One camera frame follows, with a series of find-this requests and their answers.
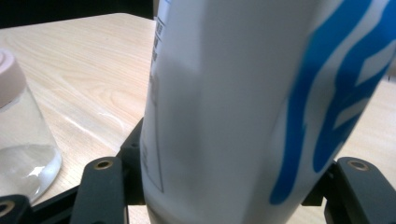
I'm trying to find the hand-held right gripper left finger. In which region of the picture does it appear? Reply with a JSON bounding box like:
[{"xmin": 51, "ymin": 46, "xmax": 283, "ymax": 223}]
[{"xmin": 116, "ymin": 118, "xmax": 146, "ymax": 206}]

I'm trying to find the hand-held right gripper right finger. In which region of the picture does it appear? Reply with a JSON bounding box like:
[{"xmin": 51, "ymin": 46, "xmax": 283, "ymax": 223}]
[{"xmin": 301, "ymin": 161, "xmax": 339, "ymax": 208}]

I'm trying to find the white and blue bag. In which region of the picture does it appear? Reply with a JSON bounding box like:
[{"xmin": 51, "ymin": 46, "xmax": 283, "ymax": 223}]
[{"xmin": 139, "ymin": 0, "xmax": 396, "ymax": 224}]

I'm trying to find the glass jar with beige handle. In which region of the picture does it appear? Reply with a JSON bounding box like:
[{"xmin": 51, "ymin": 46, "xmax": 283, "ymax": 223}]
[{"xmin": 0, "ymin": 48, "xmax": 63, "ymax": 203}]

